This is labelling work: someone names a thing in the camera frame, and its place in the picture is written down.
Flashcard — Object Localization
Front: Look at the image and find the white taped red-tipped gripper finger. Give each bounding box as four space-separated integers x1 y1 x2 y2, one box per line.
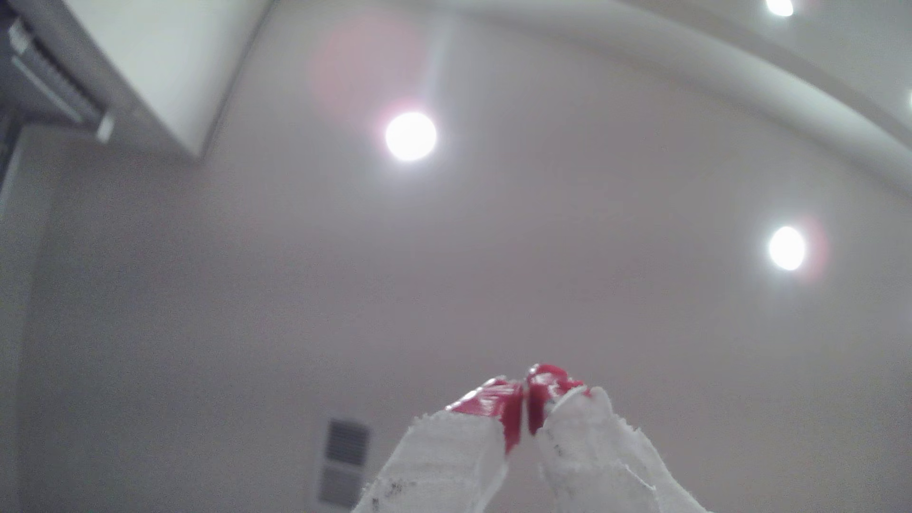
526 362 715 513
351 376 526 513

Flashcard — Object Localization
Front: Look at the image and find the grey wall vent grille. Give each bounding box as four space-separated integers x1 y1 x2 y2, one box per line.
317 417 373 510

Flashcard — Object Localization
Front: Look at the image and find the white wall air conditioner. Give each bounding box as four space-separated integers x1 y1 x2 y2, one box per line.
0 0 277 159

